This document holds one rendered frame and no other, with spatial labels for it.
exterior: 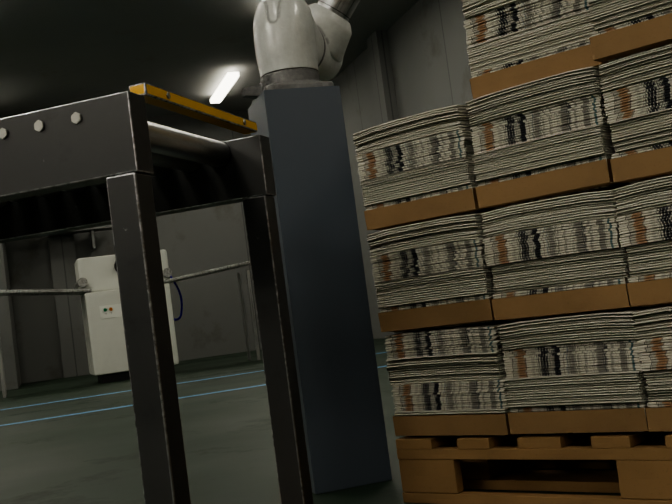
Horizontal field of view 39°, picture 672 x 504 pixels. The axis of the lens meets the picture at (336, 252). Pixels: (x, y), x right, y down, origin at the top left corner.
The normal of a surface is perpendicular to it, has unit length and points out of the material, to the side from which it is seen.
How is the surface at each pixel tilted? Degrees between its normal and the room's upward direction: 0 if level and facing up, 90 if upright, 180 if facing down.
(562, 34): 90
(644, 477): 90
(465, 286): 90
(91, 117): 90
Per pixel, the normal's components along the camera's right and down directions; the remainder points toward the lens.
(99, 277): 0.31, -0.09
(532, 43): -0.62, 0.04
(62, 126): -0.31, -0.01
